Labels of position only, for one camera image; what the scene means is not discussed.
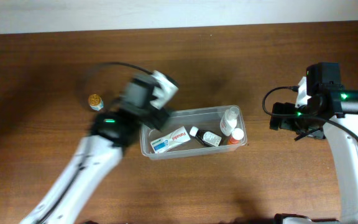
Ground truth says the white Panadol box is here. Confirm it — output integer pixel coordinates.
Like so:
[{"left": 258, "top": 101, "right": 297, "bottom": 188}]
[{"left": 150, "top": 126, "right": 190, "bottom": 154}]

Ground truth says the clear plastic container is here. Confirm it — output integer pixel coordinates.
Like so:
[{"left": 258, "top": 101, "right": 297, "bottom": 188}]
[{"left": 140, "top": 105, "right": 247, "bottom": 160}]

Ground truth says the dark brown syrup bottle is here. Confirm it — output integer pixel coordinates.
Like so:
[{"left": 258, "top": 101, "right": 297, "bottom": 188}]
[{"left": 190, "top": 126, "right": 223, "bottom": 147}]

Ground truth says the small jar gold lid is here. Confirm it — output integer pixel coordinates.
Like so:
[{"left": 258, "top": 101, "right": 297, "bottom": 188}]
[{"left": 88, "top": 94, "right": 104, "bottom": 111}]

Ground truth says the white spray bottle clear cap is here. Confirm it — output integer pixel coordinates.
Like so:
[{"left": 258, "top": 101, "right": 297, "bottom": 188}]
[{"left": 219, "top": 106, "right": 240, "bottom": 136}]

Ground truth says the orange white tube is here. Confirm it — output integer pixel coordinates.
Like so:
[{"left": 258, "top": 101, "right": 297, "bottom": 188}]
[{"left": 227, "top": 128, "right": 245, "bottom": 145}]

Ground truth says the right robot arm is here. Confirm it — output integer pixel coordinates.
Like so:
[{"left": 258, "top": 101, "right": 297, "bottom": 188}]
[{"left": 266, "top": 62, "right": 358, "bottom": 223}]

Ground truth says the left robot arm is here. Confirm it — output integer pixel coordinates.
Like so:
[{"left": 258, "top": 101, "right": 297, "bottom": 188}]
[{"left": 21, "top": 100, "right": 171, "bottom": 223}]

